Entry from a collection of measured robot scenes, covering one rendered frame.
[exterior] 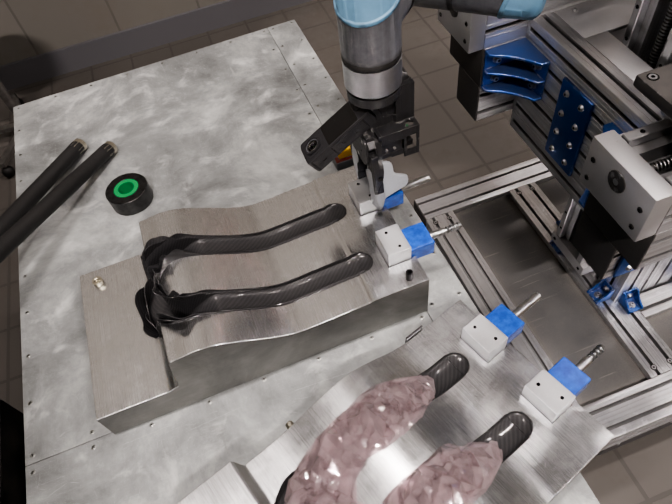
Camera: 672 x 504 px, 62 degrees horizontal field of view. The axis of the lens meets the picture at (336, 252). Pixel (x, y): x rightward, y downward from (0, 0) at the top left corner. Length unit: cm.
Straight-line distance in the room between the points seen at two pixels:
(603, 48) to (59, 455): 109
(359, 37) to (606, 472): 133
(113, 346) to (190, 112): 60
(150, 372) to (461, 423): 43
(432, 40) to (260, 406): 224
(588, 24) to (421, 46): 167
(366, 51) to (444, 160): 156
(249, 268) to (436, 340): 29
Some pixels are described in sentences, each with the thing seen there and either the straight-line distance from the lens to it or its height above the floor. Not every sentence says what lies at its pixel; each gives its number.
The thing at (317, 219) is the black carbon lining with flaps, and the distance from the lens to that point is 90.
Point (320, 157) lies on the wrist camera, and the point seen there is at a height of 103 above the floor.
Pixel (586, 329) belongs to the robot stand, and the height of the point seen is 21.
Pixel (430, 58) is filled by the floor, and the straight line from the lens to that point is 272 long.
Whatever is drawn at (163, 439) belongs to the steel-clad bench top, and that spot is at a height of 80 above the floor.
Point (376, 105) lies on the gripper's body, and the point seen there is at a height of 110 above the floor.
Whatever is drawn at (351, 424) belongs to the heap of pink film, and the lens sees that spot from 69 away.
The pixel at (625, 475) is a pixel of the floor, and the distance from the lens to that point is 172.
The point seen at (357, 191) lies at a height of 92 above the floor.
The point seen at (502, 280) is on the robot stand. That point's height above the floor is 21.
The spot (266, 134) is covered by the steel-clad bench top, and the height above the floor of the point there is 80.
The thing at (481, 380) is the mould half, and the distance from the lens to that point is 79.
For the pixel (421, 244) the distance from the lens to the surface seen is 83.
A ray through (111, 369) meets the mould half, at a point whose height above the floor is 86.
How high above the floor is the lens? 157
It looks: 53 degrees down
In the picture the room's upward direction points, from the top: 10 degrees counter-clockwise
